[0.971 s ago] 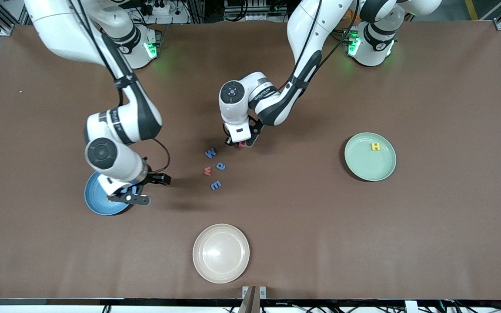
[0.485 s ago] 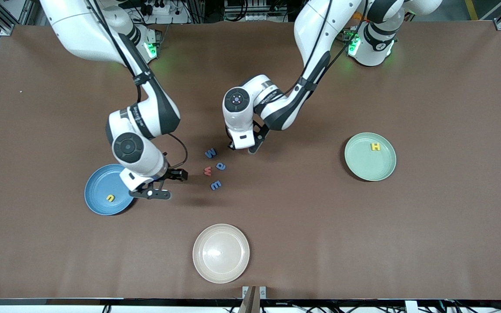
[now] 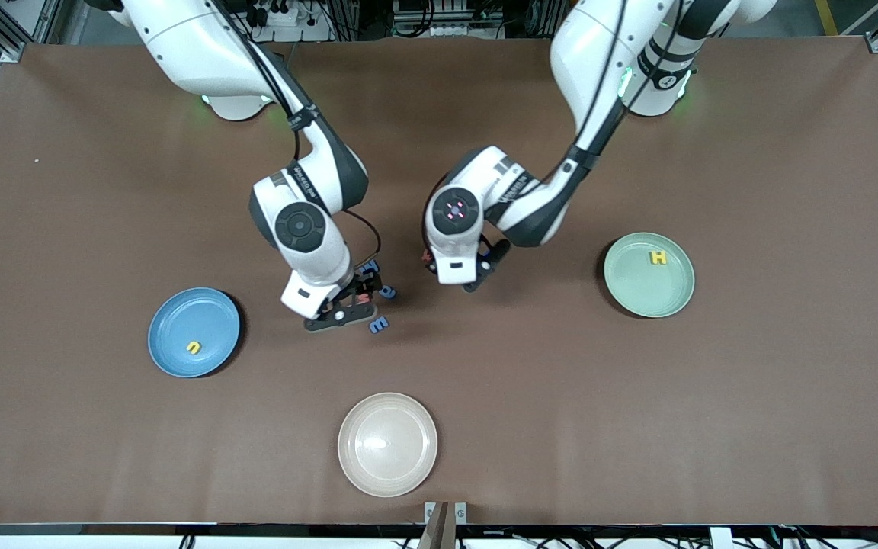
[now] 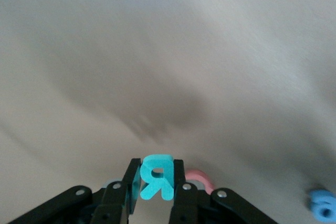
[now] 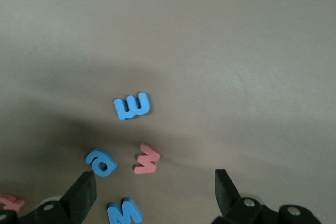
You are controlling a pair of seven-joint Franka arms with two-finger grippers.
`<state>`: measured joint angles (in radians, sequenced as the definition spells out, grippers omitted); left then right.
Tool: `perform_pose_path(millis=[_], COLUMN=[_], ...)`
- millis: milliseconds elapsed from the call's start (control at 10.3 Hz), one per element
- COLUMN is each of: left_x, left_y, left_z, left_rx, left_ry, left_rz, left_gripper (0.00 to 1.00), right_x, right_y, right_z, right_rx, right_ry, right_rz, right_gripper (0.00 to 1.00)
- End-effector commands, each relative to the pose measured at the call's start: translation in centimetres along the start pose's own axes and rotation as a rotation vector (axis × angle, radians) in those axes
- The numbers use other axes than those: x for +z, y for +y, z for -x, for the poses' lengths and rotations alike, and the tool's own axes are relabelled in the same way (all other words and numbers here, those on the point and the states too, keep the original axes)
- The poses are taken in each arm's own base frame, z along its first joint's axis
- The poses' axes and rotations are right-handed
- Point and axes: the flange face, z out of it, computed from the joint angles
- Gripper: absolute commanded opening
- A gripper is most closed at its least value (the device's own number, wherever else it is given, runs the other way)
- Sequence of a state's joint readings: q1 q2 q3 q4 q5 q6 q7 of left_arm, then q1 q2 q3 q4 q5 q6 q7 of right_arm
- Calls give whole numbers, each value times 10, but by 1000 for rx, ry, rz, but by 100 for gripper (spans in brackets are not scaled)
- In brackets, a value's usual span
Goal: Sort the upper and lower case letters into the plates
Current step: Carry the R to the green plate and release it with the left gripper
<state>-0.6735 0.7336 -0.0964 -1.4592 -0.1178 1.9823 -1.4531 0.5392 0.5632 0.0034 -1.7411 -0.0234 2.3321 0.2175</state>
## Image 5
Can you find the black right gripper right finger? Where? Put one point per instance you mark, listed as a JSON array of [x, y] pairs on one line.
[[228, 197]]

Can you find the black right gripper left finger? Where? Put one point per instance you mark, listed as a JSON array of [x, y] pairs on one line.
[[78, 197]]

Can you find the blue foam letter a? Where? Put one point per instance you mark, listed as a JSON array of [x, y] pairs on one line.
[[101, 165]]

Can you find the blue foam letter W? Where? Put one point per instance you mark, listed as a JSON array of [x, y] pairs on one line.
[[123, 212]]

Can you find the red foam letter Q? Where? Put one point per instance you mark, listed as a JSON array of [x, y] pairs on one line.
[[9, 201]]

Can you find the red foam letter w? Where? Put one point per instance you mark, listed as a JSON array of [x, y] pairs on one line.
[[147, 159]]

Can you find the blue foam letter m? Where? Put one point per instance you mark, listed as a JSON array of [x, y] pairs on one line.
[[131, 111]]

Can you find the brown table cover sheet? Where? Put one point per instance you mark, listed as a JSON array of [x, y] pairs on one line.
[[236, 51]]

